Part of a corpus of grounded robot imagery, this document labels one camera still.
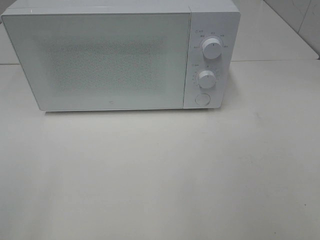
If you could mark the round white door button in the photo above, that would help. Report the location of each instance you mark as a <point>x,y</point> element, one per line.
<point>203,99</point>

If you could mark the white timer knob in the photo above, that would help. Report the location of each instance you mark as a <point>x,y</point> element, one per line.
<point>206,79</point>

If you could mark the white microwave door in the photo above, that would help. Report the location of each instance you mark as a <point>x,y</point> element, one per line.
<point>92,62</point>

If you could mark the upper white power knob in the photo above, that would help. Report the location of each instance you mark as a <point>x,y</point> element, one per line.
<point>211,48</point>

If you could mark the white microwave oven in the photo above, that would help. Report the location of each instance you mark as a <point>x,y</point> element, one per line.
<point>207,18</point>

